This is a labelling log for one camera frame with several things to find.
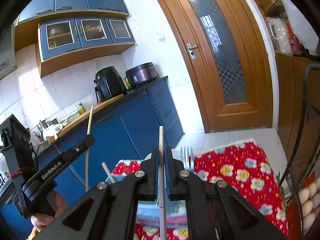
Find light blue chopsticks box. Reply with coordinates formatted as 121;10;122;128
105;154;193;229

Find steel fork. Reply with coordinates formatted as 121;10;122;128
180;146;194;173

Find white plastic spoon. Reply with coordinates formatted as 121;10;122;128
101;162;116;183

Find person's left hand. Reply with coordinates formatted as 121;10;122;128
30;192;68;232

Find steel kettle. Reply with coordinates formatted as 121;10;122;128
32;120;48;142

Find red smiley flower tablecloth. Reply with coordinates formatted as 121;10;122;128
111;140;289;239

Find pile of eggs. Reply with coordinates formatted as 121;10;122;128
298;178;319;232

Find blue base cabinets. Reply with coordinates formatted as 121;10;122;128
1;77;183;239

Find black air fryer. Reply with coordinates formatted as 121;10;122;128
94;66;126;103

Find dark rice cooker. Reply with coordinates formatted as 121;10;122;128
125;62;159;88

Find wooden door with glass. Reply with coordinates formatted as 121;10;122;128
157;0;273;132

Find wooden shelf cabinet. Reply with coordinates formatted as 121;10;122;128
246;0;319;178

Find black wire rack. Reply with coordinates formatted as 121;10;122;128
277;63;320;240

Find blue wall cabinets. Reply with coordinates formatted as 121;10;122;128
15;0;135;77

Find silver door handle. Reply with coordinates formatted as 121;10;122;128
186;43;197;60

